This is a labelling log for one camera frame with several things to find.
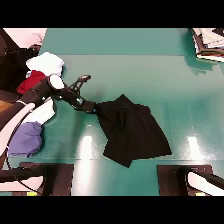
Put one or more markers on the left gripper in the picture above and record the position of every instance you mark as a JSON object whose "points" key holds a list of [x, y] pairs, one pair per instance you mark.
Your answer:
{"points": [[88, 106]]}

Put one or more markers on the black T-shirt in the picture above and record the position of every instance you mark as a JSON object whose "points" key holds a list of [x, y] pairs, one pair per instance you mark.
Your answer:
{"points": [[133, 130]]}

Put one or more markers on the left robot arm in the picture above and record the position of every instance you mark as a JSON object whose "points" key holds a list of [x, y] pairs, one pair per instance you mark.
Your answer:
{"points": [[40, 90]]}

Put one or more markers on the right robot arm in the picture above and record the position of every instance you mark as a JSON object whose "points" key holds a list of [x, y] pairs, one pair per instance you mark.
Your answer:
{"points": [[204, 180]]}

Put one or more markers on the white folded garment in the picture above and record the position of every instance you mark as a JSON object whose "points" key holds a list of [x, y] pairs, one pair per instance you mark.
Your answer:
{"points": [[41, 113]]}

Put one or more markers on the red garment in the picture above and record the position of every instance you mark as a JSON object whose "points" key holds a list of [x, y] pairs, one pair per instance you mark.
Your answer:
{"points": [[30, 82]]}

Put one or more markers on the purple garment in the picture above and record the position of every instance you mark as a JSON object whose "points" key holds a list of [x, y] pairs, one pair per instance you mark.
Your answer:
{"points": [[25, 138]]}

